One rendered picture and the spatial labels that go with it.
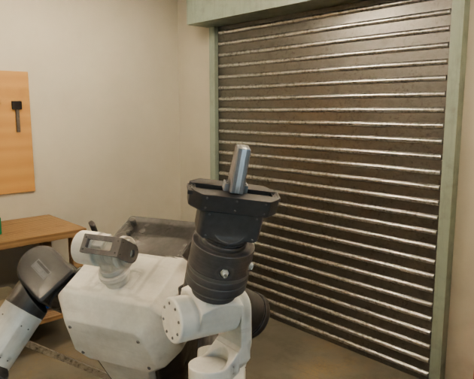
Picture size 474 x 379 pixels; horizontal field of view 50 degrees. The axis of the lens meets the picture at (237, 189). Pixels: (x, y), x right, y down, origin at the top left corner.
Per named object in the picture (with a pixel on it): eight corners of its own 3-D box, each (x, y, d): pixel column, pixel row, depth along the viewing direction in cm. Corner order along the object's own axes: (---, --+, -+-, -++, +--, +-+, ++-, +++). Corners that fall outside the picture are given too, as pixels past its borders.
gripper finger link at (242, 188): (241, 142, 67) (232, 185, 69) (245, 150, 64) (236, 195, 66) (253, 144, 67) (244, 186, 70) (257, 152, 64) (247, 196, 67)
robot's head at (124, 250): (109, 238, 103) (86, 226, 96) (145, 242, 100) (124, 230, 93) (101, 268, 101) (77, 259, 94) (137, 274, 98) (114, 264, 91)
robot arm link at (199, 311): (194, 289, 66) (180, 359, 70) (262, 277, 71) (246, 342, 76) (159, 246, 74) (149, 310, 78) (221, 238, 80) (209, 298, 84)
